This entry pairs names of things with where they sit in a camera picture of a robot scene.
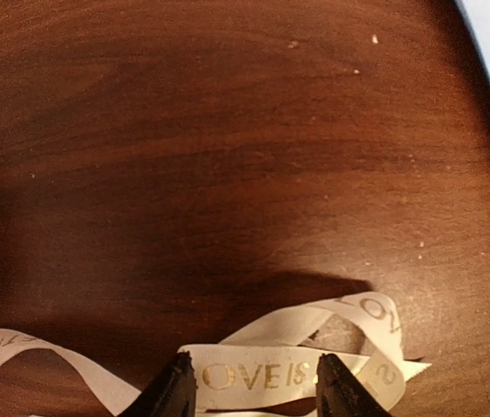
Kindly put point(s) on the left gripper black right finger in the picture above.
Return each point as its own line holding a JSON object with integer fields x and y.
{"x": 340, "y": 394}

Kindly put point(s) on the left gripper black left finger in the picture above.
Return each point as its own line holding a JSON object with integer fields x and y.
{"x": 171, "y": 394}

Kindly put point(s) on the cream printed ribbon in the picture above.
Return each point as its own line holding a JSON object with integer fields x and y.
{"x": 263, "y": 364}

